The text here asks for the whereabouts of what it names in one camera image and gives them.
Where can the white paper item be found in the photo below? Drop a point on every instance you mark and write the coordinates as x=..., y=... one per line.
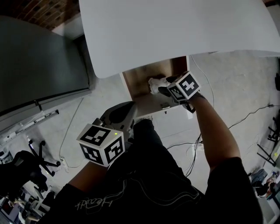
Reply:
x=156, y=84

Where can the white metal rail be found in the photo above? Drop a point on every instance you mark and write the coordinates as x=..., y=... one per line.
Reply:
x=32, y=121

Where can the white desk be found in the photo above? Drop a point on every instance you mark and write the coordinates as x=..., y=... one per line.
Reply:
x=153, y=30

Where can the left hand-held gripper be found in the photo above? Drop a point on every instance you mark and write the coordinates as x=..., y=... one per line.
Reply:
x=100, y=142

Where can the person's black trousers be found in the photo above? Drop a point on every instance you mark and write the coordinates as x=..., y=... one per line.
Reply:
x=148, y=148

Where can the black metal stand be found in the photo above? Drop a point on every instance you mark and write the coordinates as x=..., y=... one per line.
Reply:
x=270, y=144

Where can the grey metal cabinet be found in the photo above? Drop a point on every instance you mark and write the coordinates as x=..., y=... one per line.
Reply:
x=37, y=65

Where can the person's left forearm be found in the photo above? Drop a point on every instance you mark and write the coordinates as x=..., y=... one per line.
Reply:
x=89, y=175

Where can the person's right forearm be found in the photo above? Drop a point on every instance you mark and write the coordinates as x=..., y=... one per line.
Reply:
x=215, y=135

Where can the person's black printed shirt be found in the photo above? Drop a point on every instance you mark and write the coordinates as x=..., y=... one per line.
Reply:
x=153, y=203

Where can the wooden desk drawer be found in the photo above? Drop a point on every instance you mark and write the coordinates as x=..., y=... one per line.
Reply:
x=140, y=81

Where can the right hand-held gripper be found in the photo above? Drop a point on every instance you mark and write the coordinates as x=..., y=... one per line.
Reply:
x=186, y=86

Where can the white power strip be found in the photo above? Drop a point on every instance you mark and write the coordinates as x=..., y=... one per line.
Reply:
x=198, y=148

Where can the black office chair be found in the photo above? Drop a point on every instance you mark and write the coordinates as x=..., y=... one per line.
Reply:
x=24, y=168

